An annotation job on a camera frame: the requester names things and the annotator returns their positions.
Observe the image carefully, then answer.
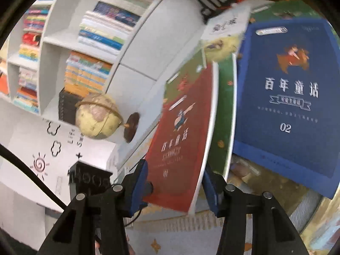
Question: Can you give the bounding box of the dark green insect book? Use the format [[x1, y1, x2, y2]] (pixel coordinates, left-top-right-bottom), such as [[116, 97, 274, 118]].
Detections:
[[249, 0, 324, 24]]

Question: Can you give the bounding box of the black cable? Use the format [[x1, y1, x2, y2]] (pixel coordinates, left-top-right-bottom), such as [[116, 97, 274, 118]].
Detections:
[[0, 143, 67, 210]]

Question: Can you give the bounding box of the row of black books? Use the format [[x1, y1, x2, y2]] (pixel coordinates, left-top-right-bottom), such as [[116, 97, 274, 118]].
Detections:
[[58, 89, 82, 126]]

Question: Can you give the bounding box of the blue fairy tales book 02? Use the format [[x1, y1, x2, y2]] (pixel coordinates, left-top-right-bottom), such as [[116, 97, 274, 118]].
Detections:
[[233, 18, 339, 198]]

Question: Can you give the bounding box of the green insect book 03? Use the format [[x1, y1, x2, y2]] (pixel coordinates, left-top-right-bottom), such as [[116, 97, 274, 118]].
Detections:
[[163, 48, 237, 179]]

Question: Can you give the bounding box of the white bookshelf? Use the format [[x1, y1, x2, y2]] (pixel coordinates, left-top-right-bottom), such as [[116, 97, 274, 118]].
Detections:
[[7, 0, 203, 120]]

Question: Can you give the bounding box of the patterned blue table mat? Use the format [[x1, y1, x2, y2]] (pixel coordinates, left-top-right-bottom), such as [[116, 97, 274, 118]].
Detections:
[[116, 127, 340, 255]]

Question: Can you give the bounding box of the red fairy tales book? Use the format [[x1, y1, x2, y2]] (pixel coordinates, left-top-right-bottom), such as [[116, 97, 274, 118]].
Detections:
[[145, 62, 218, 214]]

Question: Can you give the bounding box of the row of white blue books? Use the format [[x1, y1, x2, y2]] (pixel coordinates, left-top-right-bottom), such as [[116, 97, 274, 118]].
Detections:
[[77, 0, 154, 56]]

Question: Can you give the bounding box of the white rabbit hill book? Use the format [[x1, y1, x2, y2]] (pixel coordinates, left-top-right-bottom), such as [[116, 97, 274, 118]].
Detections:
[[201, 5, 251, 41]]

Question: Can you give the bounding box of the row of orange books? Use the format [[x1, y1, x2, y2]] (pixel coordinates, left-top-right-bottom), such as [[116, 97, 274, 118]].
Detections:
[[64, 51, 112, 97]]

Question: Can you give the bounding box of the olive insect book 04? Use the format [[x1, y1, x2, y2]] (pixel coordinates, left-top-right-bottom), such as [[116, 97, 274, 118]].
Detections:
[[201, 35, 242, 63]]

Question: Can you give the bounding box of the antique yellow globe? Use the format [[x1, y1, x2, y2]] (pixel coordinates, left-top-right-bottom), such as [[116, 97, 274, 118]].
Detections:
[[75, 93, 140, 143]]

